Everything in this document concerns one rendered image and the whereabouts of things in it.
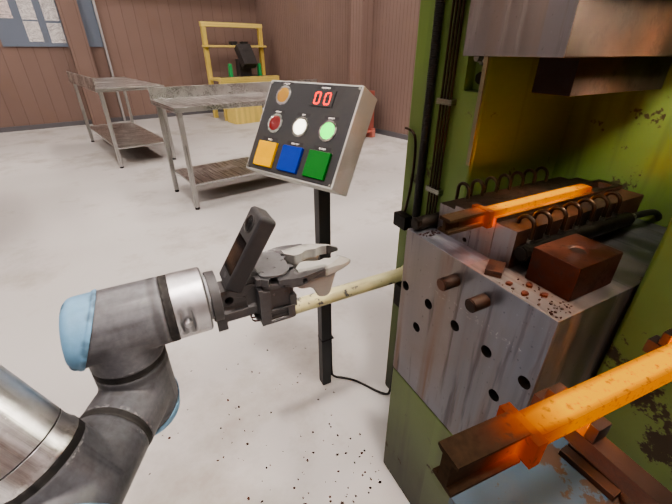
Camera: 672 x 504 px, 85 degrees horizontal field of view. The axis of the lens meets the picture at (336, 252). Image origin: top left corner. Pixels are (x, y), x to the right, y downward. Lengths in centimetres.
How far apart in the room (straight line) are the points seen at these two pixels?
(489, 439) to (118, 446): 39
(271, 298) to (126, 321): 18
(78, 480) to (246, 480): 104
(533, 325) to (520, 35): 46
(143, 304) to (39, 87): 850
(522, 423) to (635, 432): 56
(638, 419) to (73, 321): 93
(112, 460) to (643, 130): 118
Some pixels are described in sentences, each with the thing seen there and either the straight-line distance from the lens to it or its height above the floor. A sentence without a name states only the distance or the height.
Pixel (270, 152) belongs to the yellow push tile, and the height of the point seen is 102.
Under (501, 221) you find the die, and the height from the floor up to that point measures 99.
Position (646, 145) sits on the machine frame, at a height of 108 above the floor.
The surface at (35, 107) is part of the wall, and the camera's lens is 896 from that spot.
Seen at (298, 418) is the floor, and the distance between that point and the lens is 160.
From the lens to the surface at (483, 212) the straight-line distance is 75.
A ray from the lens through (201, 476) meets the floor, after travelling 154.
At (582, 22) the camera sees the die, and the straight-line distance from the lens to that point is 70.
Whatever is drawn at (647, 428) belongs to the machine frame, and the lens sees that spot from 94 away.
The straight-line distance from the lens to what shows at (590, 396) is 48.
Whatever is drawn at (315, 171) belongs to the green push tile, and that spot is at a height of 99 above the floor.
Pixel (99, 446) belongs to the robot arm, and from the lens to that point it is 51.
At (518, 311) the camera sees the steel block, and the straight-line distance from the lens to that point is 70.
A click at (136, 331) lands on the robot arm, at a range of 50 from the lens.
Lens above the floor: 128
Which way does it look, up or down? 29 degrees down
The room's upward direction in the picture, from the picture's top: straight up
